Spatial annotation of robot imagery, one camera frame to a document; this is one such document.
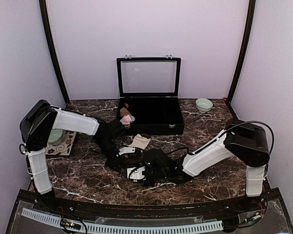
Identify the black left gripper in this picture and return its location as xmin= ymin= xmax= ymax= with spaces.
xmin=94 ymin=137 xmax=126 ymax=175

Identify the pink patterned sock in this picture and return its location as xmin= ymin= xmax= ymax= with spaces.
xmin=120 ymin=115 xmax=135 ymax=125

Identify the beige and brown sock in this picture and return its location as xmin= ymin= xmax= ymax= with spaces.
xmin=123 ymin=133 xmax=151 ymax=169

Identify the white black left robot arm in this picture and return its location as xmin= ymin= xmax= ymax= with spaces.
xmin=19 ymin=99 xmax=124 ymax=213

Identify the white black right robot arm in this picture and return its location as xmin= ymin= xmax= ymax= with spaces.
xmin=141 ymin=118 xmax=274 ymax=212

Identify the beige rolled sock in box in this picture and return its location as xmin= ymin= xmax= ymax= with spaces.
xmin=120 ymin=107 xmax=131 ymax=117

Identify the floral square ceramic plate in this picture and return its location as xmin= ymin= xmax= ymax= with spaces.
xmin=46 ymin=131 xmax=77 ymax=156

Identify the black compartment storage box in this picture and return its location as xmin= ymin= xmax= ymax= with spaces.
xmin=116 ymin=97 xmax=185 ymax=136

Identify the pale green ceramic bowl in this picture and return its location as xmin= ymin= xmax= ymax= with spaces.
xmin=47 ymin=129 xmax=63 ymax=145

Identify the glass-panel black box lid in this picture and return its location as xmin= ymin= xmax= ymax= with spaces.
xmin=116 ymin=56 xmax=181 ymax=98

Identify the small green circuit board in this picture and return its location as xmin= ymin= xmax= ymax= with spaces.
xmin=60 ymin=219 xmax=81 ymax=230

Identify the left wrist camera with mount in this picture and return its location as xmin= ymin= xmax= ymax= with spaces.
xmin=118 ymin=146 xmax=142 ymax=157

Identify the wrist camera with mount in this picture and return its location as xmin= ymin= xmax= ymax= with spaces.
xmin=118 ymin=146 xmax=142 ymax=157
xmin=126 ymin=166 xmax=146 ymax=182

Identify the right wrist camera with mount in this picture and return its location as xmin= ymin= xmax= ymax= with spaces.
xmin=126 ymin=166 xmax=146 ymax=182

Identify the white slotted cable duct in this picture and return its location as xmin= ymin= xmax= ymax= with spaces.
xmin=21 ymin=208 xmax=224 ymax=234

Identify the black front rail frame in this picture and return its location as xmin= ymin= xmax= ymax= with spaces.
xmin=6 ymin=188 xmax=293 ymax=234

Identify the black left corner post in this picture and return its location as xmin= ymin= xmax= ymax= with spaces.
xmin=39 ymin=0 xmax=70 ymax=105

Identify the black corner post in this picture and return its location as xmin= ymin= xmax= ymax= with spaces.
xmin=39 ymin=0 xmax=70 ymax=105
xmin=227 ymin=0 xmax=256 ymax=104

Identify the black right corner post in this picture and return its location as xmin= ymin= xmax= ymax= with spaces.
xmin=227 ymin=0 xmax=256 ymax=104

